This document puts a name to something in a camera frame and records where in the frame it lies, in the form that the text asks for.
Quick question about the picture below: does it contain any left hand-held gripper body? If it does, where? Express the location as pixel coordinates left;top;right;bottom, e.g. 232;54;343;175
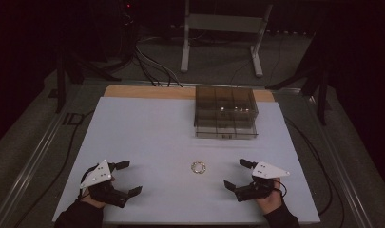
79;159;131;209

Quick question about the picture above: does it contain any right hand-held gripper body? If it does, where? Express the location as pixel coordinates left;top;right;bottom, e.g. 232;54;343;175
234;160;291;203

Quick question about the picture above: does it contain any person's left hand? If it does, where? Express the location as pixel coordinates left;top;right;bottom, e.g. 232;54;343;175
81;188;107;209

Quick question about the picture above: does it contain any person's right hand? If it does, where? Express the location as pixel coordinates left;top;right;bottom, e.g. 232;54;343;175
256;177;285;216

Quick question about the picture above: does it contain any white table mat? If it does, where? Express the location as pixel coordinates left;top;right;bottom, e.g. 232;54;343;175
52;96;321;225

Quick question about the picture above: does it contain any smoky transparent drawer box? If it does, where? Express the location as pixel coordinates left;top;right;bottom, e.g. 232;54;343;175
193;85;260;140

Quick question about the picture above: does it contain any black tripod stand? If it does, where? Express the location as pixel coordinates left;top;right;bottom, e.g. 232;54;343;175
265;31;331;126
54;44;122;114

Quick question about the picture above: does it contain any dark equipment with red light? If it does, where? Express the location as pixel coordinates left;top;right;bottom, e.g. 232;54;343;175
115;0;139;63

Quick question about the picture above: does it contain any grey metal stand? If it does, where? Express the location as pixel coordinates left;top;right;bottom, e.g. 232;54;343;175
180;0;274;79

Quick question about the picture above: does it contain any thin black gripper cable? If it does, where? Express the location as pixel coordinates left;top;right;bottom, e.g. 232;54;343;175
78;163;101;201
273;180;288;200

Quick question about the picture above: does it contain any black floor cable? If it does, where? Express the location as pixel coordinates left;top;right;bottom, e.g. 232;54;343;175
283;116;346;228
13;108;97;228

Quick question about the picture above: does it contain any small silver ring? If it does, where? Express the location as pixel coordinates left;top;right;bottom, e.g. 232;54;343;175
190;161;207;175

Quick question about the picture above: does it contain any bundle of floor cables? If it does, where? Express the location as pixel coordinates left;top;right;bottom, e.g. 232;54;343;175
133;37;184;88

